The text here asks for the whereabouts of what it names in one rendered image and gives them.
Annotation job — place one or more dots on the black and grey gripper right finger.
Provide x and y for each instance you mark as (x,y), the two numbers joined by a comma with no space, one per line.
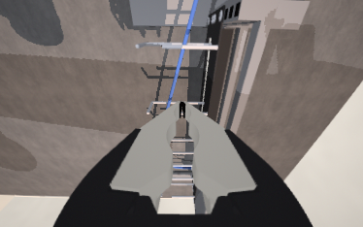
(223,165)

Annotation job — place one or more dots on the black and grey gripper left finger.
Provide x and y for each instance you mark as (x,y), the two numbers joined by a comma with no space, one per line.
(141,164)

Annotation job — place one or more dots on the blue cable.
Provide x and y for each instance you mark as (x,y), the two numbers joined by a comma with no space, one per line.
(192,13)

